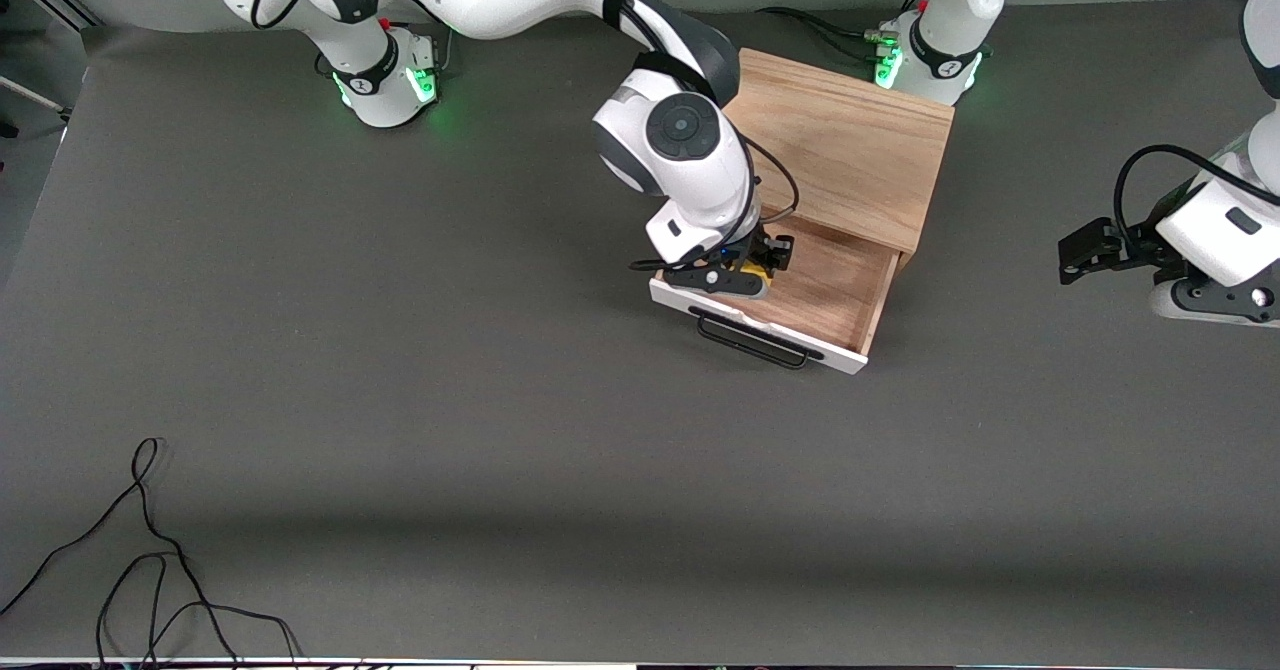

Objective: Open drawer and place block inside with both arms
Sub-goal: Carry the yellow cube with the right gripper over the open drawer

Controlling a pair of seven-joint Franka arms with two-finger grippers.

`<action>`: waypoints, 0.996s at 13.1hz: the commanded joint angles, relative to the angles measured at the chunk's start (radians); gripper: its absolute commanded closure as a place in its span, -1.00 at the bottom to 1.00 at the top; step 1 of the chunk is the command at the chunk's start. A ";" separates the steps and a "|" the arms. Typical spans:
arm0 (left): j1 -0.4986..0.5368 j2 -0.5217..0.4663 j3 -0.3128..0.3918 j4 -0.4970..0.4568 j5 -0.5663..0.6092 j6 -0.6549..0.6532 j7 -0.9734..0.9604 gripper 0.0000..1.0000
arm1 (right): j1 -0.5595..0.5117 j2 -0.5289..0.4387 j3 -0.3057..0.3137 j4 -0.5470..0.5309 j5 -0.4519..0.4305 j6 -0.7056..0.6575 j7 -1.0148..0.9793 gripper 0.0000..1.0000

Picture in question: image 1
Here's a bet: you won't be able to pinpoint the black drawer handle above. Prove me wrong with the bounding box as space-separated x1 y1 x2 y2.
688 306 826 371

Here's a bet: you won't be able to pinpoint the thin black loose cable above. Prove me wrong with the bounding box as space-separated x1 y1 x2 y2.
0 437 304 669

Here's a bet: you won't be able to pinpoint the black arm base cables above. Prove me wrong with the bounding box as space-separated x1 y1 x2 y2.
755 0 936 63
380 15 456 76

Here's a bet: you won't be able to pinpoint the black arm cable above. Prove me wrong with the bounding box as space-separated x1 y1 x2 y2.
250 0 801 273
1112 144 1280 251

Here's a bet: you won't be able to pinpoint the wooden drawer cabinet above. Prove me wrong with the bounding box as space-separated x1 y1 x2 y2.
720 47 956 271

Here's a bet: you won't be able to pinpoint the white-fronted wooden drawer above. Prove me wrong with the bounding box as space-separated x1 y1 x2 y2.
648 215 901 376

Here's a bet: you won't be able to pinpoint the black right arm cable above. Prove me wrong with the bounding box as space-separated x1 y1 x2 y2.
250 0 801 273

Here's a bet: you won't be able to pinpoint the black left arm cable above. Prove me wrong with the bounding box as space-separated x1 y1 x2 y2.
1112 144 1280 251

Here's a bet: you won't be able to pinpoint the black left arm base cables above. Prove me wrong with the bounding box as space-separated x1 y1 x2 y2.
755 0 936 63

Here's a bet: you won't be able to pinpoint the black right arm base cables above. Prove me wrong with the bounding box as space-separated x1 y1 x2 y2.
380 15 456 76

